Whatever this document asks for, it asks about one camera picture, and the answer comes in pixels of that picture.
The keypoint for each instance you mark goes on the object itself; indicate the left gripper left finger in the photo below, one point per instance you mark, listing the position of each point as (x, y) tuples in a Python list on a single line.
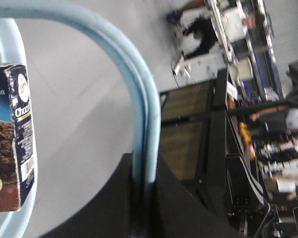
[(108, 214)]

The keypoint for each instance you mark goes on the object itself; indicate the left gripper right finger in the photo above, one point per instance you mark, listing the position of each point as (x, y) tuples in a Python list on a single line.
[(177, 214)]

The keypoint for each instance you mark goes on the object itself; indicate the dark blue chocolate cookie box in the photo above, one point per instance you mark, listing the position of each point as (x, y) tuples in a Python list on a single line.
[(16, 137)]

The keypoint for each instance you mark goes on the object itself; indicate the light blue plastic basket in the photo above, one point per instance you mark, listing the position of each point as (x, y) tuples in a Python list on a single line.
[(139, 80)]

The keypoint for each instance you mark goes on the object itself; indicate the wooden display counter black frame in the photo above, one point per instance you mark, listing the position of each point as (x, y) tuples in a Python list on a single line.
[(193, 137)]

